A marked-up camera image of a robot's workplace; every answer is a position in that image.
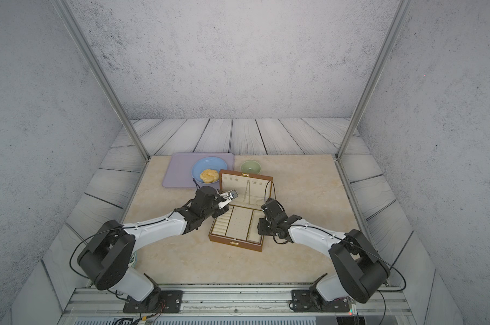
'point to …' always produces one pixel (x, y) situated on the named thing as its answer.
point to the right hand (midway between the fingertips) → (261, 226)
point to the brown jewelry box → (239, 225)
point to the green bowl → (250, 166)
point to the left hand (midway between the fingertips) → (225, 196)
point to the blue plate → (207, 163)
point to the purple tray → (179, 172)
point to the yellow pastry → (209, 175)
